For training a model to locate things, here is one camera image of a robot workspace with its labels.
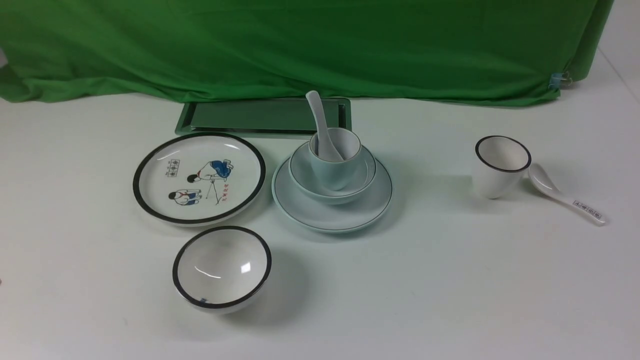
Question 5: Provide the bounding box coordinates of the pale blue plain plate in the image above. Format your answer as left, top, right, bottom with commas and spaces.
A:
270, 157, 394, 234

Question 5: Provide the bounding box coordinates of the pale blue cup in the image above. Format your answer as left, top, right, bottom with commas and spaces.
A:
308, 127, 362, 191

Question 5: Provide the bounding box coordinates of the metal table cable grommet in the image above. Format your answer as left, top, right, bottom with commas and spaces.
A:
174, 97, 352, 140

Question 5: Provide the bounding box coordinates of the white spoon with label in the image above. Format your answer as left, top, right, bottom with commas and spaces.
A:
528, 162, 609, 227

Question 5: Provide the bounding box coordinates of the black-rimmed white cup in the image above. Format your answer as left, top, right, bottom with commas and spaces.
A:
471, 135, 532, 199

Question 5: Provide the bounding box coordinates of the blue binder clip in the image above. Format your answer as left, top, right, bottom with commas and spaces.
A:
547, 71, 573, 90

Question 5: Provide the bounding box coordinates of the illustrated black-rimmed white plate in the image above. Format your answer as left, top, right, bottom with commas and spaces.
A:
132, 132, 266, 227

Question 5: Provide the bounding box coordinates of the green backdrop cloth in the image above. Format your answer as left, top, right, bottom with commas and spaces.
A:
0, 0, 613, 107

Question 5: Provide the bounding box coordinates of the pale blue shallow bowl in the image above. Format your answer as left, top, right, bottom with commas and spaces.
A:
289, 141, 378, 205

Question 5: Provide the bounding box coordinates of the black-rimmed white bowl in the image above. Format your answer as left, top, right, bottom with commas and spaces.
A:
171, 225, 273, 314

